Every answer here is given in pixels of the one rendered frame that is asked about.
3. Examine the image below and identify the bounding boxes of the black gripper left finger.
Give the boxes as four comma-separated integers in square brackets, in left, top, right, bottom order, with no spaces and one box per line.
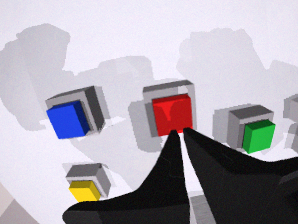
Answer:
[61,131,190,224]

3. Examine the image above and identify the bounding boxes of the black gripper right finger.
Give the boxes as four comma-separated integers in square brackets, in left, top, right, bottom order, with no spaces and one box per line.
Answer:
[184,127,298,224]

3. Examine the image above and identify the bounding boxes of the yellow button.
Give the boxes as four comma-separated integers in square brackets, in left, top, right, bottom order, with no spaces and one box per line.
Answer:
[65,163,110,202]

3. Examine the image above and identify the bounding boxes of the purple button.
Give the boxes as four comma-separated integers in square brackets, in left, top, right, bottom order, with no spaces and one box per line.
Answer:
[291,127,298,153]

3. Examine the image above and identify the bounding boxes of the blue button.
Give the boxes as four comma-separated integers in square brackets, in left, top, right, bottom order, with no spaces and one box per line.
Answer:
[44,85,106,140]

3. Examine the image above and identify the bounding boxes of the red button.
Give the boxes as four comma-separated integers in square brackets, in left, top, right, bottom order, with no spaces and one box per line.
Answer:
[142,80,197,139]

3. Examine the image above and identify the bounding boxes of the green button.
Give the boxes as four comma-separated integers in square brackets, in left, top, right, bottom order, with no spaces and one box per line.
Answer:
[226,105,275,155]

